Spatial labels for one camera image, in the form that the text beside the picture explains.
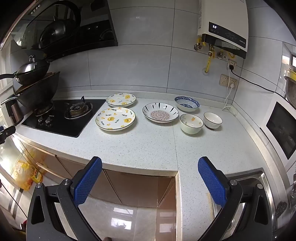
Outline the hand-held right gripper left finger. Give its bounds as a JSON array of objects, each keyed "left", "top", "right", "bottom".
[{"left": 26, "top": 156, "right": 102, "bottom": 241}]

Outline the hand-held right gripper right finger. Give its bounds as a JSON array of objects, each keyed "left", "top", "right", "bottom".
[{"left": 198, "top": 156, "right": 273, "bottom": 241}]

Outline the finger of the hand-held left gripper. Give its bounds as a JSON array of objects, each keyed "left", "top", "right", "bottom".
[{"left": 0, "top": 125, "right": 16, "bottom": 144}]

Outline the ribbed yellow flower bowl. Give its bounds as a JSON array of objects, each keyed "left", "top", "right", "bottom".
[{"left": 180, "top": 113, "right": 204, "bottom": 135}]

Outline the white brown-rimmed bowl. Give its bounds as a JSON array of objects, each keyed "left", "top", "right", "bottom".
[{"left": 203, "top": 112, "right": 223, "bottom": 129}]

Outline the large yellow bear plate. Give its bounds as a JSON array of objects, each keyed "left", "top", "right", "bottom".
[{"left": 95, "top": 107, "right": 136, "bottom": 132}]

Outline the blue patterned bowl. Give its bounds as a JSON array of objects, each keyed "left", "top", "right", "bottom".
[{"left": 174, "top": 96, "right": 200, "bottom": 113}]

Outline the mandala pattern plate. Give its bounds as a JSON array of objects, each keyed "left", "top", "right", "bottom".
[{"left": 142, "top": 102, "right": 179, "bottom": 123}]

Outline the small yellow bear plate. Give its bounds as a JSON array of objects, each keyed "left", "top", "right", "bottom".
[{"left": 106, "top": 93, "right": 137, "bottom": 107}]

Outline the brown electric kettle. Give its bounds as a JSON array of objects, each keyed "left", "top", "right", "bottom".
[{"left": 5, "top": 100, "right": 23, "bottom": 124}]

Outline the stainless steel sink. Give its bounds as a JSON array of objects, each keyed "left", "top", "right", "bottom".
[{"left": 209, "top": 168, "right": 288, "bottom": 241}]

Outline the yellow plastic bag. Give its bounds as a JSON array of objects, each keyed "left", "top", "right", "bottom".
[{"left": 13, "top": 160, "right": 43, "bottom": 192}]

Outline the large black wok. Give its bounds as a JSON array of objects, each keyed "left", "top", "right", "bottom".
[{"left": 0, "top": 72, "right": 61, "bottom": 110}]

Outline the black gas stove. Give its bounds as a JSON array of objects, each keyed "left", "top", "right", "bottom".
[{"left": 21, "top": 99, "right": 106, "bottom": 138}]

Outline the round wooden lid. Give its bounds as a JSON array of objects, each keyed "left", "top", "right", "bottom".
[{"left": 15, "top": 72, "right": 59, "bottom": 93}]

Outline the small black wok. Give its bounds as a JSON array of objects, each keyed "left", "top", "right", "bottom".
[{"left": 0, "top": 61, "right": 51, "bottom": 86}]

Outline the steel wok lid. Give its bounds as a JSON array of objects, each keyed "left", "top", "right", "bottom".
[{"left": 17, "top": 55, "right": 38, "bottom": 73}]

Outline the dark scouring pad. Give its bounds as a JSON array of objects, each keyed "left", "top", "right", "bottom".
[{"left": 274, "top": 200, "right": 287, "bottom": 219}]

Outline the white microwave oven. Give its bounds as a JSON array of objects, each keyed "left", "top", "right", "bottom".
[{"left": 260, "top": 94, "right": 296, "bottom": 171}]

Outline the steel basin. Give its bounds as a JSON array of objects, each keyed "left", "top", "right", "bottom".
[{"left": 284, "top": 75, "right": 296, "bottom": 105}]

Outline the black glass range hood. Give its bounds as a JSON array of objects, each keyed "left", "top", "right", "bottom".
[{"left": 9, "top": 0, "right": 118, "bottom": 61}]

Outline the white gas water heater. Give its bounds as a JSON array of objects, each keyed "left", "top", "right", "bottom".
[{"left": 197, "top": 0, "right": 249, "bottom": 59}]

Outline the white power cable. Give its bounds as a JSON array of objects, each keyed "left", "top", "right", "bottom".
[{"left": 222, "top": 67, "right": 235, "bottom": 112}]

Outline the double wall outlet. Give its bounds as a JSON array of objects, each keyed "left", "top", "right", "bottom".
[{"left": 220, "top": 74, "right": 238, "bottom": 89}]

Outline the black power cable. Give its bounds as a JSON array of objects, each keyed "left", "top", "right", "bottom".
[{"left": 228, "top": 65, "right": 282, "bottom": 96}]

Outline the yellow gas hose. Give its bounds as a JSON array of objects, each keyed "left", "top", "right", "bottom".
[{"left": 204, "top": 51, "right": 212, "bottom": 74}]

